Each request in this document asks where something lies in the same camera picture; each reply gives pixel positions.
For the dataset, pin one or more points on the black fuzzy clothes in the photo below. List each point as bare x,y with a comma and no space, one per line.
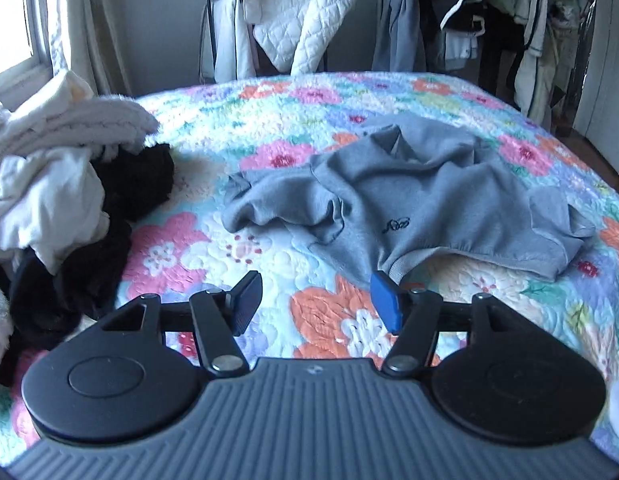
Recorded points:
134,180

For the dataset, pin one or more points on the white wardrobe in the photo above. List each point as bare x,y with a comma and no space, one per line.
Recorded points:
607,60

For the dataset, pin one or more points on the white quilted jacket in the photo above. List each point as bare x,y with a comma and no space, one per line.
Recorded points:
299,10

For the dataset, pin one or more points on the grey shirt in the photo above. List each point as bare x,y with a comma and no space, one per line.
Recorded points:
414,200

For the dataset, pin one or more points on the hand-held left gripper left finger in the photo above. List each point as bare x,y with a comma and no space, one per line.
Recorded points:
247,302

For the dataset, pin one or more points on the black hanging pants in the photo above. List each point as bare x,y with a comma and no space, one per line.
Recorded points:
497,55

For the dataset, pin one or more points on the cream curtain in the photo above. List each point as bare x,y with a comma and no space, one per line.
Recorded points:
89,20

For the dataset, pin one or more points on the window frame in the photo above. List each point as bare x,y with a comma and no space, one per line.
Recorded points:
34,10

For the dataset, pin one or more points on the light hanging clothes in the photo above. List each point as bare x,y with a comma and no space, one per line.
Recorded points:
539,35

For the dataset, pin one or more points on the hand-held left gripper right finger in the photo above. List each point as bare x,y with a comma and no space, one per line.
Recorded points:
387,302

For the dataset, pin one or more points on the pile of white clothes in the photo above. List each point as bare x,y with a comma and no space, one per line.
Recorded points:
49,125

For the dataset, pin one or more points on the black clothes rack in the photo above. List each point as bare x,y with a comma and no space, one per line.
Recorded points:
208,10

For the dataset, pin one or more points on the floral quilt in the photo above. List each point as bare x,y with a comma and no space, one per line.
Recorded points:
289,110

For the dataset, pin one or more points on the white hanging garment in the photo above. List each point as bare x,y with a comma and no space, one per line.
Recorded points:
229,45

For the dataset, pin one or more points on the grey hanging pants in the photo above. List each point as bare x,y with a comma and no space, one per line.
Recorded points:
399,25

